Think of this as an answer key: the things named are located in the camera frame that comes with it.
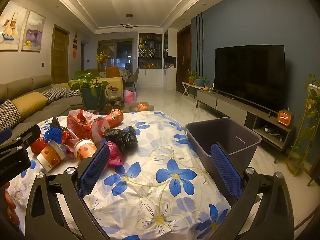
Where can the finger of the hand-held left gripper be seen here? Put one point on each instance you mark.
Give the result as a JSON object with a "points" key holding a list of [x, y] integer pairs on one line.
{"points": [[5, 135], [27, 135]]}

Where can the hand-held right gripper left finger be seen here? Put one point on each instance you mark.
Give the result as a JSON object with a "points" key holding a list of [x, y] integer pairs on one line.
{"points": [[93, 170]]}

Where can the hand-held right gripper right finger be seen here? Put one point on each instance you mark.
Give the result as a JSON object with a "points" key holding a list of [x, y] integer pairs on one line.
{"points": [[226, 172]]}

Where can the red wrapper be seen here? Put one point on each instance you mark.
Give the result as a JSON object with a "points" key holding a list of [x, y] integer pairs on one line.
{"points": [[38, 145]]}

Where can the orange printed paper cup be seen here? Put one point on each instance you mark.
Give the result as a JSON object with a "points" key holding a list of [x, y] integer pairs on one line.
{"points": [[85, 150], [50, 156]]}

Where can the blue plastic pompom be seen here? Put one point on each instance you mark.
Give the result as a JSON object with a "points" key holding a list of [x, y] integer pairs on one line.
{"points": [[52, 135]]}

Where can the pink plastic bag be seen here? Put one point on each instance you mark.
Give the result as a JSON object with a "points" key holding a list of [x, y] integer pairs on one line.
{"points": [[116, 156]]}

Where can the small black plastic bag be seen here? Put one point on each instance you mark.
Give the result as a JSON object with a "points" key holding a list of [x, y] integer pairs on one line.
{"points": [[56, 123]]}

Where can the grey plastic bin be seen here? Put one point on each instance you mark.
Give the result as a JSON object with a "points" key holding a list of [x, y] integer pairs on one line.
{"points": [[200, 135]]}

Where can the red printed plastic bag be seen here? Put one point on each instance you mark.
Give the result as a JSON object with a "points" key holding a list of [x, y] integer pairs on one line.
{"points": [[85, 122]]}

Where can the red and gold paper cup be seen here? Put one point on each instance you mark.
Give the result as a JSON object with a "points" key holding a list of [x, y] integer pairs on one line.
{"points": [[113, 118]]}

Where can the person's left hand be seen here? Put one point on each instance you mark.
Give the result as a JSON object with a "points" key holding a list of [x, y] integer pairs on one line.
{"points": [[8, 200]]}

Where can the large houndstooth cushion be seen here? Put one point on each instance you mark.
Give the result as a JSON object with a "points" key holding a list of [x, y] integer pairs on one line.
{"points": [[8, 115]]}

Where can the large mustard cushion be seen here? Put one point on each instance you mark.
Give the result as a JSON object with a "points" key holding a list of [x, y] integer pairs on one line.
{"points": [[28, 105]]}

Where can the grey sofa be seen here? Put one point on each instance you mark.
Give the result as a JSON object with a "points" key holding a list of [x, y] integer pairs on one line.
{"points": [[22, 83]]}

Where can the small mustard cushion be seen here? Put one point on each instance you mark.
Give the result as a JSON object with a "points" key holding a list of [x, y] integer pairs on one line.
{"points": [[60, 85]]}

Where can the blue floral tablecloth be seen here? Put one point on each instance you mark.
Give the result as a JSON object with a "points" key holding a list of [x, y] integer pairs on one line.
{"points": [[150, 150]]}

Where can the glass jars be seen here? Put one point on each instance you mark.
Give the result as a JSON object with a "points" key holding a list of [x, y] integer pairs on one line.
{"points": [[113, 107]]}

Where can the grey TV stand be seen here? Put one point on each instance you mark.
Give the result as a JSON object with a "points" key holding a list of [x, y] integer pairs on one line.
{"points": [[230, 106]]}

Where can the glass coffee table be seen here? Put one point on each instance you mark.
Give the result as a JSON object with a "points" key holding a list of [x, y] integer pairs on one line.
{"points": [[127, 108]]}

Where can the pothos in teal pot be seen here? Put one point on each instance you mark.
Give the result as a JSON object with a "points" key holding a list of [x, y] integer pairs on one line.
{"points": [[91, 98]]}

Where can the glass teapot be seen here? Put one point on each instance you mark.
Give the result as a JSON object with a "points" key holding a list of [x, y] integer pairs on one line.
{"points": [[113, 93]]}

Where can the plate of orange fruit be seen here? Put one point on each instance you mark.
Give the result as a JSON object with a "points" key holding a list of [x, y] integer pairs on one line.
{"points": [[143, 107]]}

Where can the orange retro speaker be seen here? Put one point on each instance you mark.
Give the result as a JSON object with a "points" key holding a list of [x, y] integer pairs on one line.
{"points": [[285, 118]]}

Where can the pink shopping bag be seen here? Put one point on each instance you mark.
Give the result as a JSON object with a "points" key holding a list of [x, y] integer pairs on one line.
{"points": [[130, 96]]}

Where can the light wooden door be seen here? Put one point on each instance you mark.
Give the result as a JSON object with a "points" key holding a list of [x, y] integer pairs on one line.
{"points": [[60, 55]]}

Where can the olive dining chair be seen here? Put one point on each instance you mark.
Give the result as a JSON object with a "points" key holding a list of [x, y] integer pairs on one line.
{"points": [[93, 73]]}

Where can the white folding side table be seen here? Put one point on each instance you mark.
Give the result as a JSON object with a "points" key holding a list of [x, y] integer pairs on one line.
{"points": [[192, 85]]}

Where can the plant in blue pot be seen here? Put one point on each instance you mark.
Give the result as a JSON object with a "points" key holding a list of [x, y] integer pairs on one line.
{"points": [[200, 82]]}

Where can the orange dining chair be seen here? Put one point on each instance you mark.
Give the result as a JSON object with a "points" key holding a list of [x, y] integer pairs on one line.
{"points": [[112, 72]]}

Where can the plant in orange pot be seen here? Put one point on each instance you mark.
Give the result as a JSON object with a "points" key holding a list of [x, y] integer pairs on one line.
{"points": [[191, 78]]}

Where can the black television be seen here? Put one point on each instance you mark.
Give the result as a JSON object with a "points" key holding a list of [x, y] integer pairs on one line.
{"points": [[250, 75]]}

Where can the dining table with cloth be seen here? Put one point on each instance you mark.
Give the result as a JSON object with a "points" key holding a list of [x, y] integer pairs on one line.
{"points": [[124, 73]]}

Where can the grey dining chair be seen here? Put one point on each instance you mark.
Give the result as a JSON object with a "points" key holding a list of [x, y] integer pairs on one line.
{"points": [[133, 76]]}

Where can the purple painting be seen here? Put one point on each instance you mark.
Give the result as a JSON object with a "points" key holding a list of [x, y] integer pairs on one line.
{"points": [[33, 32]]}

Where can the trailing plant on gold stand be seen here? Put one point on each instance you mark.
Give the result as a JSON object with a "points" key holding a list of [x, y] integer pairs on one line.
{"points": [[311, 110]]}

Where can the yellow flower bouquet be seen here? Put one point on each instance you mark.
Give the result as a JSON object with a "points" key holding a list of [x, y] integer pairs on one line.
{"points": [[102, 58]]}

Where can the sailboat painting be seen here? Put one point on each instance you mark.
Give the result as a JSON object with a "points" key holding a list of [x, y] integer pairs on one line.
{"points": [[11, 27]]}

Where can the white display cabinet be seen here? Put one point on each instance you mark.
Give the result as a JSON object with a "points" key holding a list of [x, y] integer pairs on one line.
{"points": [[152, 77]]}

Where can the dark wooden door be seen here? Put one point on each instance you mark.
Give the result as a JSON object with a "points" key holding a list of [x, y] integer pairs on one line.
{"points": [[183, 60]]}

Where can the sliding glass door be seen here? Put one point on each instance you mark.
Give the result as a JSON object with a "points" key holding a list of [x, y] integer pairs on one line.
{"points": [[120, 52]]}

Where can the black ceiling lamp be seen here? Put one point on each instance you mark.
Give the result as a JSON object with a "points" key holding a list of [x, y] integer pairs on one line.
{"points": [[128, 25]]}

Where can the red wall decoration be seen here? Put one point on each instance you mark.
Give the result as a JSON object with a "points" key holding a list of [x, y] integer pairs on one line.
{"points": [[75, 46]]}

